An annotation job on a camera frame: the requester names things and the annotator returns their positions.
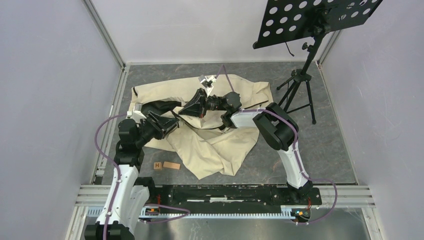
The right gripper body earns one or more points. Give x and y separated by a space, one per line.
213 103

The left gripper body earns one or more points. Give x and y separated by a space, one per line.
152 130

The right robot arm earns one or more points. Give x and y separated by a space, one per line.
276 127

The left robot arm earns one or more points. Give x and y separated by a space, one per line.
129 192

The wooden letter cube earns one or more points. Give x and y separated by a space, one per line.
157 166

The wooden rectangular block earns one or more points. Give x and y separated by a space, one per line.
171 165

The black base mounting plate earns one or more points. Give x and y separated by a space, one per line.
232 199

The black perforated music stand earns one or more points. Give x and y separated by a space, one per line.
290 20

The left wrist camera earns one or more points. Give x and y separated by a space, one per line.
135 113

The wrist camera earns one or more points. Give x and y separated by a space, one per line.
207 82
135 113

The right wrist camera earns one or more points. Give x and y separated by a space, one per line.
207 82

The white slotted cable duct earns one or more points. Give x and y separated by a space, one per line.
285 213

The aluminium frame rail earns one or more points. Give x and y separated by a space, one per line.
92 11

